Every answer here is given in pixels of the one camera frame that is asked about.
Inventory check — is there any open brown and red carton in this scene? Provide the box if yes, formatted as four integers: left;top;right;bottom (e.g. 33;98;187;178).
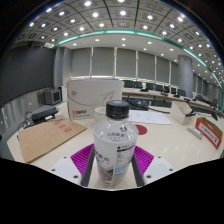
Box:
194;116;224;150

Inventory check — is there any flat black electronic device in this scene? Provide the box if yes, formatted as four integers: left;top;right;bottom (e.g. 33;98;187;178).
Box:
30;104;60;123

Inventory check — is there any row of black office chairs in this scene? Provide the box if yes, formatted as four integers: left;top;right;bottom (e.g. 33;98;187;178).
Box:
122;79;221;104

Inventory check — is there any black desk device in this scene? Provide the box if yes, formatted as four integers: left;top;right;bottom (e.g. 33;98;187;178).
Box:
126;97;150;112

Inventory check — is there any grey box monitor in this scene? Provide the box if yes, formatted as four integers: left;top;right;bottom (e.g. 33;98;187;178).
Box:
41;88;63;106

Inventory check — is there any group of ceiling lights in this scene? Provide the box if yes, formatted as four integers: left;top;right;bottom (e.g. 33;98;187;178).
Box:
26;0;224;84

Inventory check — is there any long curved conference desk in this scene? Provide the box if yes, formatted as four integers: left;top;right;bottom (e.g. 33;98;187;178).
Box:
121;86;224;118

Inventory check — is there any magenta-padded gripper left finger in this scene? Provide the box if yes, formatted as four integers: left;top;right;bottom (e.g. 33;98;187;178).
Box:
49;143;98;188

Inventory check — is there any small black tool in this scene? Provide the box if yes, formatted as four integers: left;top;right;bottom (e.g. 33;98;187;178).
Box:
185;110;198;118

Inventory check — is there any black cable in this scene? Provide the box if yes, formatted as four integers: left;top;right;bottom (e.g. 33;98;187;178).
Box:
148;105;173;115

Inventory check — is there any white remote control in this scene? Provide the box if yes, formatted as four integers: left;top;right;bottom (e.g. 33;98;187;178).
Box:
186;124;204;140

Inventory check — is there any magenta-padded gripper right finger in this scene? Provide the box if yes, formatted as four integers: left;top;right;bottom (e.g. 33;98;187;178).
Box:
130;145;175;188

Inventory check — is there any clear plastic water bottle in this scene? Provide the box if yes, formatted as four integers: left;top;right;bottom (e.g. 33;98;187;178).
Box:
92;99;140;187

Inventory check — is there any white printed paper sheet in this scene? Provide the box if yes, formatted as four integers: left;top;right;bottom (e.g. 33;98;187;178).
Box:
128;109;173;126

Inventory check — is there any brown kraft paper envelope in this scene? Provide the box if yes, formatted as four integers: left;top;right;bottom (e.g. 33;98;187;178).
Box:
17;118;88;164

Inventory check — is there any white cardboard paper box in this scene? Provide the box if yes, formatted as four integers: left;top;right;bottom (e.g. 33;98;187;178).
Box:
66;78;124;121

